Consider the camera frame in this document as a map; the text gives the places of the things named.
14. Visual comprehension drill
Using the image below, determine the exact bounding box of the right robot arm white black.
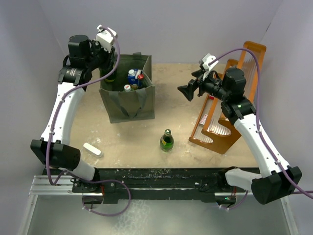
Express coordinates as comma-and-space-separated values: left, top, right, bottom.
178, 68, 302, 205

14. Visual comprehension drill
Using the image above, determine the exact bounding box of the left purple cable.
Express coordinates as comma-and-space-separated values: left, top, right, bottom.
46, 26, 132, 217

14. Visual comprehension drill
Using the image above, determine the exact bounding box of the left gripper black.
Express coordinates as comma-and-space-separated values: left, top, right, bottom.
85, 37, 114, 71

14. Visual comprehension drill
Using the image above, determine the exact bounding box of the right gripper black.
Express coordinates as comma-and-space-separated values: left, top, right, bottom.
178, 68, 230, 101

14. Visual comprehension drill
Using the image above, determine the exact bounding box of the green canvas bag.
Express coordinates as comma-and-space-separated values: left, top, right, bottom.
99, 52, 156, 123

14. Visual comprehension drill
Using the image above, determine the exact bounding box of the white red label card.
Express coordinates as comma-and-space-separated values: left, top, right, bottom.
199, 114, 208, 125

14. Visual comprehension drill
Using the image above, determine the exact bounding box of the white flat bar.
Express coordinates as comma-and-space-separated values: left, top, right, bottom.
83, 142, 103, 158

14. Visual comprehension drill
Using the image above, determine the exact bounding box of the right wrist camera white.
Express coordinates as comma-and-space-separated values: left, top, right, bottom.
199, 53, 219, 80

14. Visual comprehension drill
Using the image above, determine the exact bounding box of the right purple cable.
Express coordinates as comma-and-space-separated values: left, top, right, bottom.
207, 47, 313, 211

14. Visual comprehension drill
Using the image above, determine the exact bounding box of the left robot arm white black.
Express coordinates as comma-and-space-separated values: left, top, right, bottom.
30, 34, 120, 192

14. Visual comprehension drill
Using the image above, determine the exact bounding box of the cola glass bottle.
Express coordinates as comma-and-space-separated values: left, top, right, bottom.
137, 74, 149, 89

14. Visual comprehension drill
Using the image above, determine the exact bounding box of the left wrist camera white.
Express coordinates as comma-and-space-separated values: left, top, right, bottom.
95, 24, 118, 53

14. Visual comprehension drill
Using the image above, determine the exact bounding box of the green glass bottle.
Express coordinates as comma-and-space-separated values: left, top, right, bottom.
160, 129, 174, 152
100, 65, 116, 83

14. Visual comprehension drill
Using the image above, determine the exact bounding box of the orange wooden rack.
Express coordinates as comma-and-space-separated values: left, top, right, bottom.
189, 51, 258, 154

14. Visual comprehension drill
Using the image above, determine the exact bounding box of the blue juice carton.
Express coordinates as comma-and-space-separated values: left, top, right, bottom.
128, 69, 143, 90

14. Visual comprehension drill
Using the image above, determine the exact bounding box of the green orange juice bottle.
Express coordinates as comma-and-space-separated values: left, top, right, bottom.
124, 84, 133, 92

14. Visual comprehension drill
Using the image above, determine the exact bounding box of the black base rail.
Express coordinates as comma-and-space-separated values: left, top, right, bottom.
70, 168, 244, 204

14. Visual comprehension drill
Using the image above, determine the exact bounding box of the purple cable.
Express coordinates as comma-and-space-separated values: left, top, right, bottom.
207, 47, 313, 211
46, 26, 132, 217

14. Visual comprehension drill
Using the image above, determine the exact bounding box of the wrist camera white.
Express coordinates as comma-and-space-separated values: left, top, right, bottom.
199, 53, 219, 80
95, 24, 118, 53

